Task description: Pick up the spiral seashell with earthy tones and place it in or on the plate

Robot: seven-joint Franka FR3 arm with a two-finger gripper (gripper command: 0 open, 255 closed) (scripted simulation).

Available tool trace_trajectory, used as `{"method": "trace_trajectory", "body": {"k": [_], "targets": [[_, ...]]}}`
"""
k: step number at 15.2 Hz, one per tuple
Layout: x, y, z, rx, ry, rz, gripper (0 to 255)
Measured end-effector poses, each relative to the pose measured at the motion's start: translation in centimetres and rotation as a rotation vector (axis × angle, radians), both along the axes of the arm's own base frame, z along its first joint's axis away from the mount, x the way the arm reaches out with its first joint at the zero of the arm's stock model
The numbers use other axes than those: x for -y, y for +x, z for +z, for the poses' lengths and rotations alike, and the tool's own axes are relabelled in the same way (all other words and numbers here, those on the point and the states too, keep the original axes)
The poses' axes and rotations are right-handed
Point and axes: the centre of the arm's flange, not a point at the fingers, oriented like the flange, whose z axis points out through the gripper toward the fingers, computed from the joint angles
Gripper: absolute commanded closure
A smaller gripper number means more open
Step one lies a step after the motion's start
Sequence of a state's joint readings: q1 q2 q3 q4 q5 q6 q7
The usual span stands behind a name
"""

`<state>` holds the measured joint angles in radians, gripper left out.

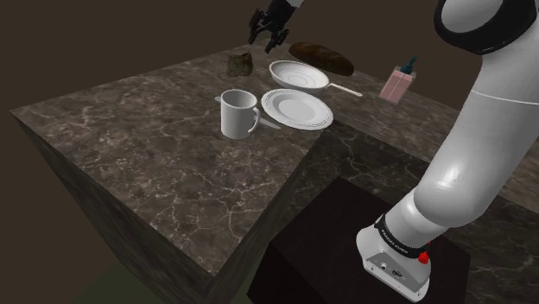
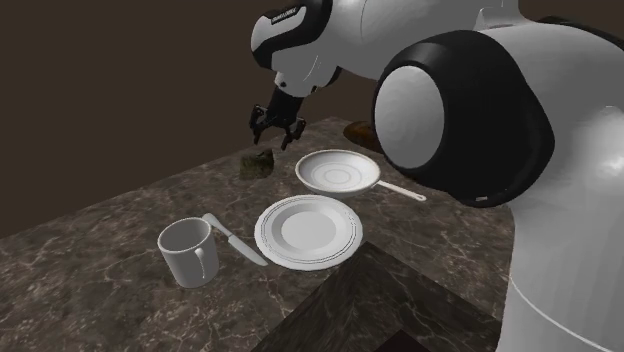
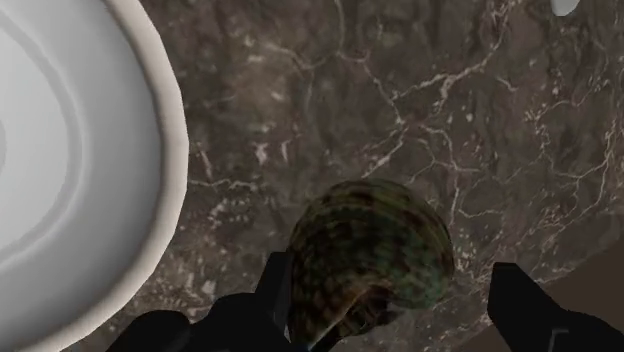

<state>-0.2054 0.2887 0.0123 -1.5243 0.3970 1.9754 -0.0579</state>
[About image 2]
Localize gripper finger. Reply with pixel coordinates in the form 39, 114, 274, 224
280, 118, 308, 151
248, 104, 270, 146

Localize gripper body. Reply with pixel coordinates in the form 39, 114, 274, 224
265, 87, 305, 130

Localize dark green-brown lump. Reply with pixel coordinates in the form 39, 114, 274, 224
238, 147, 277, 182

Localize white frying pan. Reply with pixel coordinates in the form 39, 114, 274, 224
294, 148, 428, 204

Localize brown round loaf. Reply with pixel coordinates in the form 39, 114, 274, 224
342, 120, 387, 155

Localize white plate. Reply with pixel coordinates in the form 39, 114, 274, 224
253, 193, 365, 273

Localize white table knife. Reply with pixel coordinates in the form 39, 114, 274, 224
201, 212, 270, 268

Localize white mug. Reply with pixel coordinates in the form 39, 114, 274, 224
156, 216, 221, 290

